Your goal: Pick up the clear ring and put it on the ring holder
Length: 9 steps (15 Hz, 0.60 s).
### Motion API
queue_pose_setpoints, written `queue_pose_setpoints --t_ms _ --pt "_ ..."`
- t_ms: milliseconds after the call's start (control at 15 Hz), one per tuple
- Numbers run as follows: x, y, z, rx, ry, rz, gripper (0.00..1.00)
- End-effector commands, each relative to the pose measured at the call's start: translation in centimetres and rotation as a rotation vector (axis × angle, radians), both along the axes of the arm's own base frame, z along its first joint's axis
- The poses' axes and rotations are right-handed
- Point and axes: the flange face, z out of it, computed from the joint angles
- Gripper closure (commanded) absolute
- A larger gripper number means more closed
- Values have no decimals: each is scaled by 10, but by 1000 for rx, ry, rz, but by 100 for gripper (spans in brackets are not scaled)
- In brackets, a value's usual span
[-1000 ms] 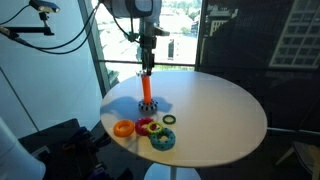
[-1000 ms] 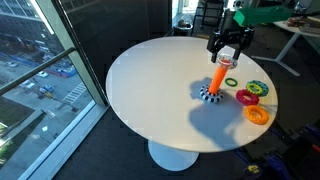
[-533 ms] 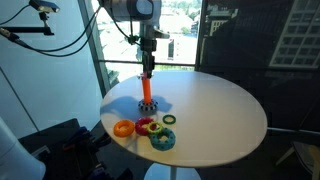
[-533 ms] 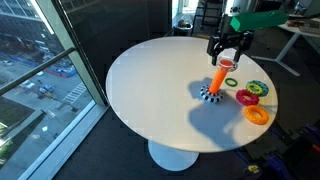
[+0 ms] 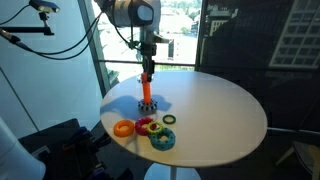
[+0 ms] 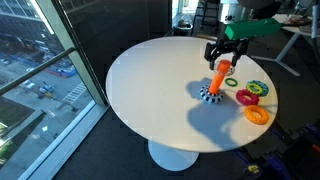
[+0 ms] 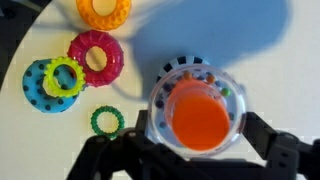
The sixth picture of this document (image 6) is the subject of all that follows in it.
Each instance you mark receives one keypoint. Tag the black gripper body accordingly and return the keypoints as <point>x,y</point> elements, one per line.
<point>228,46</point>

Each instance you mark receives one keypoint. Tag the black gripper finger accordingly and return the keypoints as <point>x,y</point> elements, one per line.
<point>211,61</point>
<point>240,57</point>

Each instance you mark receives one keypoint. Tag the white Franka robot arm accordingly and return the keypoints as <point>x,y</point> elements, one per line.
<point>233,12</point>

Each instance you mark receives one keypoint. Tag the black office chair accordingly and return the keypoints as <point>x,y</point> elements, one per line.
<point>204,13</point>

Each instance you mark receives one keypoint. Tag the black round side table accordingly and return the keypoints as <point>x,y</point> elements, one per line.
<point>182,30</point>

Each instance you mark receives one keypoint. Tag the white desk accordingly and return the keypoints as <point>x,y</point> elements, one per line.
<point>301,30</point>

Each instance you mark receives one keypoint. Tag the blue black bar clamp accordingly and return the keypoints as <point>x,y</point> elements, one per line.
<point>313,135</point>
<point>277,165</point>

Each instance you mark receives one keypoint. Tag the yellow black label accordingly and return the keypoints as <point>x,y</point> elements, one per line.
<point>253,169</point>

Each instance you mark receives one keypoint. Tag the dark metal window railing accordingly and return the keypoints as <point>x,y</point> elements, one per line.
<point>33,71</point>

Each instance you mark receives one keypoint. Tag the green wrist camera box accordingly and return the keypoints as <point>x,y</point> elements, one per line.
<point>253,28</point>

